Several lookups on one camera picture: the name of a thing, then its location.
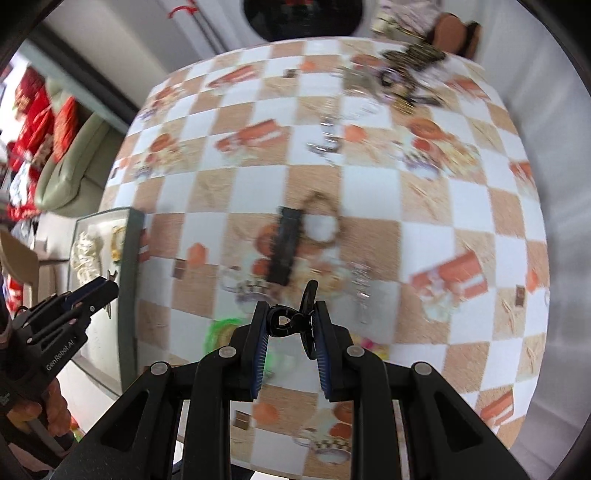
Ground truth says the pile of assorted jewelry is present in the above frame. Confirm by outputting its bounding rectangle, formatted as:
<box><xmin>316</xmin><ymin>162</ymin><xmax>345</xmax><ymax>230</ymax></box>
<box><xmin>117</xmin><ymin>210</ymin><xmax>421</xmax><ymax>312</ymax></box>
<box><xmin>337</xmin><ymin>44</ymin><xmax>451</xmax><ymax>114</ymax></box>

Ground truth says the cream polka dot scrunchie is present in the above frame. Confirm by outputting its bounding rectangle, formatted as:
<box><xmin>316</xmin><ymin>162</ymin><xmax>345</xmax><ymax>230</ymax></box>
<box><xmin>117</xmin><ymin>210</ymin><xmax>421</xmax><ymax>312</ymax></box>
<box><xmin>69</xmin><ymin>231</ymin><xmax>102</xmax><ymax>289</ymax></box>

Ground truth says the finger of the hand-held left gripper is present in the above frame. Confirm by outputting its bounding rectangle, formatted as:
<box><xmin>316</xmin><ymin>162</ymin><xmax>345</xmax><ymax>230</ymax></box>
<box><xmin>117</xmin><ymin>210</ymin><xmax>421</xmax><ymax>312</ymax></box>
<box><xmin>58</xmin><ymin>276</ymin><xmax>114</xmax><ymax>308</ymax></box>
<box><xmin>69</xmin><ymin>281</ymin><xmax>121</xmax><ymax>324</ymax></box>

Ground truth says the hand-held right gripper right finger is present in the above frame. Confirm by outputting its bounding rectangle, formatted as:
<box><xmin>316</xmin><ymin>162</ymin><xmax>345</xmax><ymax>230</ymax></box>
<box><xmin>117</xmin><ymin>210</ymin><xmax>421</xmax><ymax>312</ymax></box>
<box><xmin>311</xmin><ymin>300</ymin><xmax>539</xmax><ymax>480</ymax></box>

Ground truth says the silver star hair clip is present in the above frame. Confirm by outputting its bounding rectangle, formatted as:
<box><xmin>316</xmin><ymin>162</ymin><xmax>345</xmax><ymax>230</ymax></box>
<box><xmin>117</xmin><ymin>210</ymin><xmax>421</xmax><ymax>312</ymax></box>
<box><xmin>351</xmin><ymin>263</ymin><xmax>377</xmax><ymax>324</ymax></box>

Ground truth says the red patterned cushion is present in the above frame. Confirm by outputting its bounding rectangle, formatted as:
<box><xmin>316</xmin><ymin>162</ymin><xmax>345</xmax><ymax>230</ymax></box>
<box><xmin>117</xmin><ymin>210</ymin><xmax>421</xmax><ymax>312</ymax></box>
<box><xmin>53</xmin><ymin>95</ymin><xmax>84</xmax><ymax>162</ymax></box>
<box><xmin>9</xmin><ymin>67</ymin><xmax>51</xmax><ymax>167</ymax></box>

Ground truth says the pink yellow coil bracelet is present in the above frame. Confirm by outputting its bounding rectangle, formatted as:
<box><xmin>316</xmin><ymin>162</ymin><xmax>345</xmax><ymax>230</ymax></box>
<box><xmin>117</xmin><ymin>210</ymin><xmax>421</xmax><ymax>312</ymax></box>
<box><xmin>360</xmin><ymin>337</ymin><xmax>393</xmax><ymax>361</ymax></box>

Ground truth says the yellow beaded hair tie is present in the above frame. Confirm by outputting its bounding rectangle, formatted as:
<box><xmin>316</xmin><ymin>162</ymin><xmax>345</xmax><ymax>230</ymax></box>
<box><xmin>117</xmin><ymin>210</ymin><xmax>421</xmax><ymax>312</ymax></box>
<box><xmin>110</xmin><ymin>225</ymin><xmax>127</xmax><ymax>264</ymax></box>

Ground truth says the grey jewelry tray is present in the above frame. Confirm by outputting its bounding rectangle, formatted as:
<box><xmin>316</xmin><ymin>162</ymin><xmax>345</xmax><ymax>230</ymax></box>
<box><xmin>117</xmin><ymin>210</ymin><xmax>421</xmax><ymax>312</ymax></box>
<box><xmin>69</xmin><ymin>208</ymin><xmax>146</xmax><ymax>398</ymax></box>

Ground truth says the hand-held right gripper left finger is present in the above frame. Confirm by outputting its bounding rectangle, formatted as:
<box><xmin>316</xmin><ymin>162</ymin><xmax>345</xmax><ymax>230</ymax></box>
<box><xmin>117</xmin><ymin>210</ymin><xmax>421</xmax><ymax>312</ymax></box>
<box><xmin>69</xmin><ymin>300</ymin><xmax>273</xmax><ymax>480</ymax></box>

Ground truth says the person's left hand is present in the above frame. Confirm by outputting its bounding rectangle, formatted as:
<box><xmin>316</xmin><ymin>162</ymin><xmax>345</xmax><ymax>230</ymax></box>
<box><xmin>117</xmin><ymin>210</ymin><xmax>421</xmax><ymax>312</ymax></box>
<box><xmin>7</xmin><ymin>378</ymin><xmax>77</xmax><ymax>439</ymax></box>

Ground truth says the pile of red fabrics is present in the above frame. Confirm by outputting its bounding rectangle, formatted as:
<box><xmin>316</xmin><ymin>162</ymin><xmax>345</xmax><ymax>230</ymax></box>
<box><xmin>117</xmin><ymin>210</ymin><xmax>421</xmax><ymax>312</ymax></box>
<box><xmin>0</xmin><ymin>161</ymin><xmax>38</xmax><ymax>222</ymax></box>

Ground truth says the green plastic bangle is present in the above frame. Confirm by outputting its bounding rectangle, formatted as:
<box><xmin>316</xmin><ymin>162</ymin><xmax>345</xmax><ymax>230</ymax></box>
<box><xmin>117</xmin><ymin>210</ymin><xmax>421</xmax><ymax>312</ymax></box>
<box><xmin>205</xmin><ymin>316</ymin><xmax>243</xmax><ymax>356</ymax></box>

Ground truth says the floral patterned cloth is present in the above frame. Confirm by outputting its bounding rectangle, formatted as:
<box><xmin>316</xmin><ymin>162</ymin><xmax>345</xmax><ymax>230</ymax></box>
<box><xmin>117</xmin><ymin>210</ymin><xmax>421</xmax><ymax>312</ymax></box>
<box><xmin>379</xmin><ymin>0</ymin><xmax>444</xmax><ymax>35</ymax></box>

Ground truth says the braided straw bracelet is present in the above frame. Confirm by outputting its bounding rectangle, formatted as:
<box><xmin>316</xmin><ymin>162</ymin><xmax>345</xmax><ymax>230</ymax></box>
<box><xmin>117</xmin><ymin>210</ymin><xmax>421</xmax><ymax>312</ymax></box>
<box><xmin>295</xmin><ymin>193</ymin><xmax>345</xmax><ymax>247</ymax></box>

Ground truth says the black hair claw clip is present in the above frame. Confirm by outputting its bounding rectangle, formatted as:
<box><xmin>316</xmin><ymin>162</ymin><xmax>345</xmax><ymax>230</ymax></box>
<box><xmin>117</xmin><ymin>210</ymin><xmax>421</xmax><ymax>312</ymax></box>
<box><xmin>268</xmin><ymin>279</ymin><xmax>319</xmax><ymax>358</ymax></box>

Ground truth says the wooden chair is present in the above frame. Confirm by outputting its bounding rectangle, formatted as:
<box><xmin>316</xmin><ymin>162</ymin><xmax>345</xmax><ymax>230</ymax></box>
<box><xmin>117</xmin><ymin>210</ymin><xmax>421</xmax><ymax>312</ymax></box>
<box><xmin>0</xmin><ymin>228</ymin><xmax>70</xmax><ymax>301</ymax></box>

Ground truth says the brown rounded object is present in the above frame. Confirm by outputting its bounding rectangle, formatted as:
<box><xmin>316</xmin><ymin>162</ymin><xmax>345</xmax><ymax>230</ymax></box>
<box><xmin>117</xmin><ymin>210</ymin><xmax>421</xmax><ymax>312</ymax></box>
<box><xmin>434</xmin><ymin>13</ymin><xmax>482</xmax><ymax>60</ymax></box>

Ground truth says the beige leather sofa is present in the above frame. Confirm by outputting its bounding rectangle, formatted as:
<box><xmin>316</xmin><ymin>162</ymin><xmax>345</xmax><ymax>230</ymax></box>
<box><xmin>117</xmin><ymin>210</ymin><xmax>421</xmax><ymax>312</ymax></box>
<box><xmin>34</xmin><ymin>76</ymin><xmax>130</xmax><ymax>217</ymax></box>

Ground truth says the checkered printed tablecloth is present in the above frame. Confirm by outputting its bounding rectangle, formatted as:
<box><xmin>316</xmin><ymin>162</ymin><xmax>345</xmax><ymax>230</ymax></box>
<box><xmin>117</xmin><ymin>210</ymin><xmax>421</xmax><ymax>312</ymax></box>
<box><xmin>99</xmin><ymin>37</ymin><xmax>550</xmax><ymax>476</ymax></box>

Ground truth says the black scalloped hair clip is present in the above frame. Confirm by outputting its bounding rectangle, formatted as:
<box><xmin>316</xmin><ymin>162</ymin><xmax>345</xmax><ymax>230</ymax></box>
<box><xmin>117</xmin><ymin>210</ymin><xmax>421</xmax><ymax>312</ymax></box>
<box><xmin>268</xmin><ymin>207</ymin><xmax>305</xmax><ymax>284</ymax></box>

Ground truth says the silver metal hair accessory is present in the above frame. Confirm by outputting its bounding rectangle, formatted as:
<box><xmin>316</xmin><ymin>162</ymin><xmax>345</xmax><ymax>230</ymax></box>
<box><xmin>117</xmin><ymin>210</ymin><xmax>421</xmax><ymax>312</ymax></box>
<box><xmin>307</xmin><ymin>115</ymin><xmax>345</xmax><ymax>160</ymax></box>

